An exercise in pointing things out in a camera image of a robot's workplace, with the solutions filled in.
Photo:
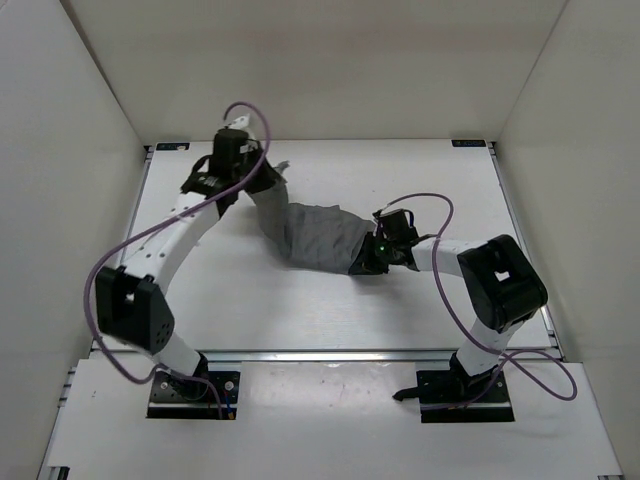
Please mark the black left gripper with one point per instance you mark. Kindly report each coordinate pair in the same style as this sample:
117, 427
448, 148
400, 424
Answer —
270, 177

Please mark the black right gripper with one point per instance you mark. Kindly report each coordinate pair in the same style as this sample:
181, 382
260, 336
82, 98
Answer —
365, 265

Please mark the grey pleated skirt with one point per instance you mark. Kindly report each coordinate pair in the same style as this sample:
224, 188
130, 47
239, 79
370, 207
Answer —
324, 238

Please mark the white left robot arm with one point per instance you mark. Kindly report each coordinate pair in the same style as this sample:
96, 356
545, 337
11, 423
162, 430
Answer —
130, 299

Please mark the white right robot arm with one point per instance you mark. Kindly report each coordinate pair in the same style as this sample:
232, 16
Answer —
504, 289

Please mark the blue left corner label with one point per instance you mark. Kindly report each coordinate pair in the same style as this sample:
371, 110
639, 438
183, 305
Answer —
172, 146

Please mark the blue corner label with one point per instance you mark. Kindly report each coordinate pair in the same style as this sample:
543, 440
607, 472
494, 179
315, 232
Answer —
468, 143
172, 146

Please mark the blue right corner label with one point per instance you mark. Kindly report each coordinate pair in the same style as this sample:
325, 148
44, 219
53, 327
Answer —
468, 143

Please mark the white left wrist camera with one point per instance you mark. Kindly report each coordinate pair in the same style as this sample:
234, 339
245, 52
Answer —
242, 122

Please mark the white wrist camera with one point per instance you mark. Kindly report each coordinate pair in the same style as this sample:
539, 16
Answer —
242, 122
382, 212

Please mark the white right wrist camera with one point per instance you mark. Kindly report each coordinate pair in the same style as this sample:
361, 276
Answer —
382, 212

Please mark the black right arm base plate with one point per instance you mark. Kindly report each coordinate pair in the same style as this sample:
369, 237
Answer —
444, 399

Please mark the aluminium table edge rail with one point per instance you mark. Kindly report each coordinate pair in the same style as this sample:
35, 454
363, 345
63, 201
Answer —
328, 356

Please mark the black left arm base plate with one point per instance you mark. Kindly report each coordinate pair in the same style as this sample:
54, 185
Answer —
174, 399

